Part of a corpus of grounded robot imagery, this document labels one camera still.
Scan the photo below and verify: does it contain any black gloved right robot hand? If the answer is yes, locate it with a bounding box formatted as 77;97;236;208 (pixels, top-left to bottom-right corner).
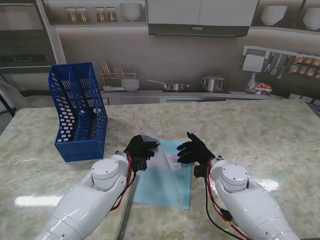
176;130;216;165

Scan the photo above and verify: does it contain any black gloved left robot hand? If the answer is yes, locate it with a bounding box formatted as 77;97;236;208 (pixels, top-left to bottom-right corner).
123;134;161;161

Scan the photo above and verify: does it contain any white printed receipt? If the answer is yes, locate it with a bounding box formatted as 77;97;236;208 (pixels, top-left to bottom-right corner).
166;153;183;170

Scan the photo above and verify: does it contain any light blue translucent folder cover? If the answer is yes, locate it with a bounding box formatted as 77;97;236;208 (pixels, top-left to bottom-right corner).
133;129;192;210

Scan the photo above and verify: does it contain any grey folder slide bar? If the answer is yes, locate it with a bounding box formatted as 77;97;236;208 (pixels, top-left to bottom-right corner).
116;173;140;240

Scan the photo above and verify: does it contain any blue perforated plastic file rack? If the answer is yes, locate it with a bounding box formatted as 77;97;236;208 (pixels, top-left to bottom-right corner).
48;62;109;164

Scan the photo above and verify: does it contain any printed kitchen scene backdrop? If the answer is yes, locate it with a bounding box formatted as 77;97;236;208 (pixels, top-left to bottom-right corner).
0;0;320;111

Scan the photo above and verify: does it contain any black metal stand leg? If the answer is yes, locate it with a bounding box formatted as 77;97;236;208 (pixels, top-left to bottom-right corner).
0;75;16;118

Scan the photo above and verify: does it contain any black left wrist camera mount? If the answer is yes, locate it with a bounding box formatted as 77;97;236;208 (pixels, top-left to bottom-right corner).
130;156;148;173

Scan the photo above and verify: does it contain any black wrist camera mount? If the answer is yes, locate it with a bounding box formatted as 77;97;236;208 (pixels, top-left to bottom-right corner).
193;163;208;179
130;156;148;173

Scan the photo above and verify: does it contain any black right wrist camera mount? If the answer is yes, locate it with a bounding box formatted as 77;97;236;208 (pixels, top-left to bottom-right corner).
193;163;208;179

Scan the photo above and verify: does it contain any left arm red cable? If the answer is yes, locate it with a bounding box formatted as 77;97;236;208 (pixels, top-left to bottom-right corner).
109;152;136;213

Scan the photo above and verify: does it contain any arm red cable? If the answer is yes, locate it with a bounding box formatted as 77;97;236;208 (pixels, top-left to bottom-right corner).
109;152;136;213
204;157;252;240

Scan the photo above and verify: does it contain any right arm red cable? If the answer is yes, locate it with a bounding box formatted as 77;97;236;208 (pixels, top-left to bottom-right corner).
204;157;252;240

